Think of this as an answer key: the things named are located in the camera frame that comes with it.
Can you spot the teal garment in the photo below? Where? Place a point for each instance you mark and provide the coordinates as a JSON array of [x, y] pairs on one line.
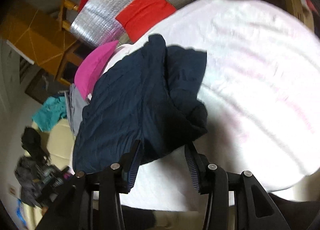
[[48, 113]]

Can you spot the wooden chair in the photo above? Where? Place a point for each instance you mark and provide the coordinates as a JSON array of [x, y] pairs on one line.
[[66, 2]]

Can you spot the silver foil mat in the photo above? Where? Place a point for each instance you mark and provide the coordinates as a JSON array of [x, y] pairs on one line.
[[112, 12]]

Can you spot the wooden stool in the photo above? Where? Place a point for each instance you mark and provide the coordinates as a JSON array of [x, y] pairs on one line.
[[68, 64]]

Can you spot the grey garment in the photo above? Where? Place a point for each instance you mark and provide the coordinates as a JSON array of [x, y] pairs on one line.
[[75, 110]]

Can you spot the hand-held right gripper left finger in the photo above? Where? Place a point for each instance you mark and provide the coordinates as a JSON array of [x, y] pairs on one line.
[[133, 165]]

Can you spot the navy blue jacket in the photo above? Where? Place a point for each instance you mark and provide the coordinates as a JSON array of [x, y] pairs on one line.
[[140, 105]]

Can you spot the pink cloth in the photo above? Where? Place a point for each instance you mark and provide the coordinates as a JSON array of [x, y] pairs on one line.
[[93, 68]]

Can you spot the white textured blanket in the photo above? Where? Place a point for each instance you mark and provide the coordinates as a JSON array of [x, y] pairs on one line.
[[250, 82]]

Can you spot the orange red folded cloth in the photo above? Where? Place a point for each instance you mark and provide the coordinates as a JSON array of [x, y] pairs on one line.
[[143, 13]]

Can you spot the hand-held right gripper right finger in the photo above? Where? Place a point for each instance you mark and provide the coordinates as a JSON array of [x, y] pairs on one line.
[[192, 167]]

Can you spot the brown cardboard box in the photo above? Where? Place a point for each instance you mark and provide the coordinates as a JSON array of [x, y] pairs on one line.
[[35, 37]]

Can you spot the black garment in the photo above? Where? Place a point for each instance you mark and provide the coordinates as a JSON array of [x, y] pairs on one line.
[[33, 145]]

